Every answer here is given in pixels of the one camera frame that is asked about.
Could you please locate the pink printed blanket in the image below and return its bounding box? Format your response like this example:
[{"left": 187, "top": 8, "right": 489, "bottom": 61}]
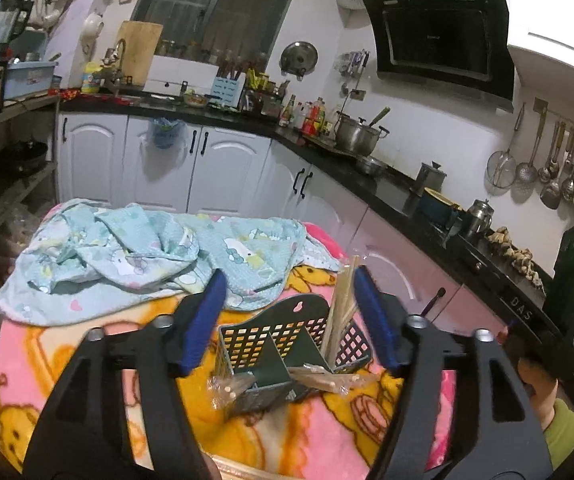
[{"left": 0, "top": 220, "right": 458, "bottom": 476}]

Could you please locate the wooden cutting board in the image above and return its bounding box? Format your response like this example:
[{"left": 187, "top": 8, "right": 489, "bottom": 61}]
[{"left": 116, "top": 20, "right": 164, "bottom": 86}]

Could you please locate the small steel ladle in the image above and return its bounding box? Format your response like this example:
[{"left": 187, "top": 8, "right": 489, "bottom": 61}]
[{"left": 538, "top": 120, "right": 562, "bottom": 184}]

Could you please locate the black blender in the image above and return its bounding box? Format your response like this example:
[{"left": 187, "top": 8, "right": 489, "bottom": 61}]
[{"left": 0, "top": 0, "right": 35, "bottom": 43}]

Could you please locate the steel kettle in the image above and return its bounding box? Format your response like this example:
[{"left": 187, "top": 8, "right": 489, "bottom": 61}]
[{"left": 459, "top": 199, "right": 495, "bottom": 238}]

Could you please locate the person's right forearm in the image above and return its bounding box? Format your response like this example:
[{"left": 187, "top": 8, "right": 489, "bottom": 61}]
[{"left": 542, "top": 397, "right": 574, "bottom": 471}]

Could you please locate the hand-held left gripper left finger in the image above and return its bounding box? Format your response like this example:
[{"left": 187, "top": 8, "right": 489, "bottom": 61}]
[{"left": 24, "top": 269, "right": 228, "bottom": 480}]

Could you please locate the black wok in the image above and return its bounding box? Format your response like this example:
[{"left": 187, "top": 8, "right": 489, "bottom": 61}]
[{"left": 0, "top": 140, "right": 50, "bottom": 176}]

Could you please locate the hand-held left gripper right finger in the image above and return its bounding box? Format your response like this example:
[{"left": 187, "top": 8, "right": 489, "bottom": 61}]
[{"left": 353, "top": 265, "right": 552, "bottom": 480}]

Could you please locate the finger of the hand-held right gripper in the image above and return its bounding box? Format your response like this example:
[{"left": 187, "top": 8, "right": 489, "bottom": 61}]
[{"left": 454, "top": 240, "right": 574, "bottom": 376}]

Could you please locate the white countertop box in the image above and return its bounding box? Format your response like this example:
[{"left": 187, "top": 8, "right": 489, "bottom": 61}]
[{"left": 146, "top": 55, "right": 225, "bottom": 96}]

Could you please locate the person's right hand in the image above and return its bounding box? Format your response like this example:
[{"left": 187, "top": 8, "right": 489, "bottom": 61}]
[{"left": 497, "top": 325, "right": 560, "bottom": 431}]

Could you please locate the black range hood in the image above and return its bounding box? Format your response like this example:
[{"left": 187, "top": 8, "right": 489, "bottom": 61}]
[{"left": 361, "top": 0, "right": 515, "bottom": 113}]

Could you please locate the dark blue casserole pot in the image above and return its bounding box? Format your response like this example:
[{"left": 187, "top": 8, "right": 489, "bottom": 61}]
[{"left": 419, "top": 187, "right": 462, "bottom": 226}]

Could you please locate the wire mesh strainer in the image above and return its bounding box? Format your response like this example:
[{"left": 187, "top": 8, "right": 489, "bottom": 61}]
[{"left": 486, "top": 102, "right": 526, "bottom": 191}]

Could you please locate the plastic-wrapped chopstick pair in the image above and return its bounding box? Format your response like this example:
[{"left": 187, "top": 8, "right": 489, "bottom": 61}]
[
  {"left": 206, "top": 375, "right": 255, "bottom": 411},
  {"left": 287, "top": 364, "right": 385, "bottom": 393}
]

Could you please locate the yellow dish soap bottle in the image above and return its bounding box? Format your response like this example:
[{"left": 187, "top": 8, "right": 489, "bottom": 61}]
[{"left": 81, "top": 60, "right": 102, "bottom": 93}]

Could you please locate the light blue printed cloth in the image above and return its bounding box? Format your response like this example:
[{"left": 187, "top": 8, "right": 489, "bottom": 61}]
[{"left": 0, "top": 197, "right": 342, "bottom": 326}]

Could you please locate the blue knife block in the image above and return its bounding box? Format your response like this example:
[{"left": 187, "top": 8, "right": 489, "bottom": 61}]
[{"left": 211, "top": 72, "right": 246, "bottom": 108}]

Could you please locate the small steel bowl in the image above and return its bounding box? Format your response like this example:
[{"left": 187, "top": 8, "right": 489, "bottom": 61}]
[{"left": 354, "top": 155, "right": 390, "bottom": 177}]

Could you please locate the black kitchen countertop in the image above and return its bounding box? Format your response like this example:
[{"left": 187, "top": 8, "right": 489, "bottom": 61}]
[{"left": 59, "top": 87, "right": 568, "bottom": 321}]

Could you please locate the grey lidded jug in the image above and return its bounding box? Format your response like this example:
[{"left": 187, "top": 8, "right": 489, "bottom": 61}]
[{"left": 409, "top": 160, "right": 448, "bottom": 196}]

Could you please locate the steel slotted skimmer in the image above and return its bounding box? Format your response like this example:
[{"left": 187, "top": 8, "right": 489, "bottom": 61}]
[{"left": 517, "top": 110, "right": 548, "bottom": 184}]

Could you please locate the white hanging jug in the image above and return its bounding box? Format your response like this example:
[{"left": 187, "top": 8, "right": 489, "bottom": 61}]
[{"left": 81, "top": 12, "right": 105, "bottom": 58}]

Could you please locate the steel slotted spatula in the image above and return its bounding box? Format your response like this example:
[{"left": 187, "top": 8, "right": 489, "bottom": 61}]
[{"left": 539, "top": 127, "right": 574, "bottom": 211}]

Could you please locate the steel faucet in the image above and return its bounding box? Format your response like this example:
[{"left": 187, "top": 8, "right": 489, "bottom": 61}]
[{"left": 102, "top": 37, "right": 128, "bottom": 91}]

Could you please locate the green plastic utensil holder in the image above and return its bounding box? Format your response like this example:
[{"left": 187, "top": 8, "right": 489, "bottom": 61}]
[{"left": 214, "top": 296, "right": 374, "bottom": 421}]

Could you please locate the large steel ladle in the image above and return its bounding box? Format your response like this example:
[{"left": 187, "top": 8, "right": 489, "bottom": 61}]
[{"left": 561, "top": 132, "right": 574, "bottom": 202}]

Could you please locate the blue plastic tub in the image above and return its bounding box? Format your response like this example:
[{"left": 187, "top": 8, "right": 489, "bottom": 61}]
[{"left": 4, "top": 60, "right": 60, "bottom": 101}]

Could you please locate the large steel stockpot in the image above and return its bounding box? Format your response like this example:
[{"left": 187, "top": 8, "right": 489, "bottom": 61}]
[{"left": 334, "top": 107, "right": 390, "bottom": 156}]

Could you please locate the metal shelf rack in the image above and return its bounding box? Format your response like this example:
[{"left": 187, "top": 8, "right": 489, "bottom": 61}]
[{"left": 0, "top": 95, "right": 62, "bottom": 281}]

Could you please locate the row of condiment bottles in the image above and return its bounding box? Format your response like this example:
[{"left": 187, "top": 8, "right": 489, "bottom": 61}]
[{"left": 277, "top": 92, "right": 335, "bottom": 136}]

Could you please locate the hanging small utensils cluster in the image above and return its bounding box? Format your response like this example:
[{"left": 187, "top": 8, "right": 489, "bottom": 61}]
[{"left": 339, "top": 50, "right": 370, "bottom": 78}]

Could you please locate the hanging steel pot lid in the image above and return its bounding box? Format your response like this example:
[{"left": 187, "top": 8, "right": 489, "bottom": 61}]
[{"left": 281, "top": 40, "right": 319, "bottom": 78}]

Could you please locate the dark framed window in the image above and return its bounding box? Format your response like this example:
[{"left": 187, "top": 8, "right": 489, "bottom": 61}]
[{"left": 132, "top": 0, "right": 308, "bottom": 61}]

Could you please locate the pile of ginger roots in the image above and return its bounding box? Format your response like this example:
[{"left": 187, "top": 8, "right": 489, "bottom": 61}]
[{"left": 487, "top": 227, "right": 548, "bottom": 286}]

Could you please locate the blue hanging bag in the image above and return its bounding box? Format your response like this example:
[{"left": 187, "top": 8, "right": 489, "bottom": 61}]
[{"left": 149, "top": 117, "right": 188, "bottom": 151}]

